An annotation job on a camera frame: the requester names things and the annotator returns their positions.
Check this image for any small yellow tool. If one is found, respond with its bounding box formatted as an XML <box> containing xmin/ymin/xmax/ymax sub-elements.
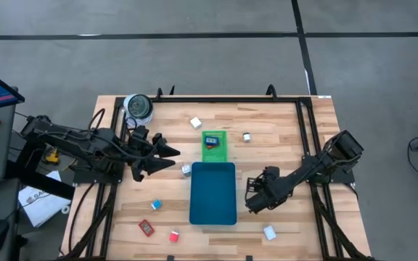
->
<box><xmin>45</xmin><ymin>148</ymin><xmax>60</xmax><ymax>166</ymax></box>

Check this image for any red printed card box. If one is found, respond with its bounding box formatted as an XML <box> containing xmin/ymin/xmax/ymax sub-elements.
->
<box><xmin>138</xmin><ymin>219</ymin><xmax>155</xmax><ymax>238</ymax></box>

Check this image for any white printed paper sheet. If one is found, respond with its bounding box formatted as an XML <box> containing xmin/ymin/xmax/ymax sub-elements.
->
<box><xmin>17</xmin><ymin>170</ymin><xmax>71</xmax><ymax>228</ymax></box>

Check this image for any green notepad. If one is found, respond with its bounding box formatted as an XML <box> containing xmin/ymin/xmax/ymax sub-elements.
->
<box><xmin>201</xmin><ymin>130</ymin><xmax>229</xmax><ymax>163</ymax></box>

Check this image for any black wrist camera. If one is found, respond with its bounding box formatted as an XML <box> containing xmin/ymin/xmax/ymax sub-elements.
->
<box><xmin>263</xmin><ymin>165</ymin><xmax>281</xmax><ymax>182</ymax></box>
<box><xmin>131</xmin><ymin>125</ymin><xmax>150</xmax><ymax>143</ymax></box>

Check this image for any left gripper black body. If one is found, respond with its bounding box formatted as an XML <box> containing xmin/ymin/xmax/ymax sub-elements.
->
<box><xmin>127</xmin><ymin>125</ymin><xmax>155</xmax><ymax>172</ymax></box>

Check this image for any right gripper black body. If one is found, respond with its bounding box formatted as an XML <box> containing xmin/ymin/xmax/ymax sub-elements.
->
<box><xmin>262</xmin><ymin>173</ymin><xmax>292</xmax><ymax>210</ymax></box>

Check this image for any black stand beam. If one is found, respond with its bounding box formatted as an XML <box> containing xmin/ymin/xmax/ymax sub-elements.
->
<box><xmin>5</xmin><ymin>159</ymin><xmax>75</xmax><ymax>201</ymax></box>

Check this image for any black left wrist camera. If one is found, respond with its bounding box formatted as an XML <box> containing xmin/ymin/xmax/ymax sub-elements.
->
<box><xmin>131</xmin><ymin>125</ymin><xmax>150</xmax><ymax>143</ymax></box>

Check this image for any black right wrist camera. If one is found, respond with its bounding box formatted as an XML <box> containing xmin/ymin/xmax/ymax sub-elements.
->
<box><xmin>263</xmin><ymin>165</ymin><xmax>281</xmax><ymax>182</ymax></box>

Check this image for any white round dark-topped spool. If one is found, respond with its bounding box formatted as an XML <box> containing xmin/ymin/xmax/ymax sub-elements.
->
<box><xmin>123</xmin><ymin>93</ymin><xmax>155</xmax><ymax>128</ymax></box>

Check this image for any blue plastic bin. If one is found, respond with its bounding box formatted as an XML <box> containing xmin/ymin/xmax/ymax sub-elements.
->
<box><xmin>189</xmin><ymin>161</ymin><xmax>238</xmax><ymax>226</ymax></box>

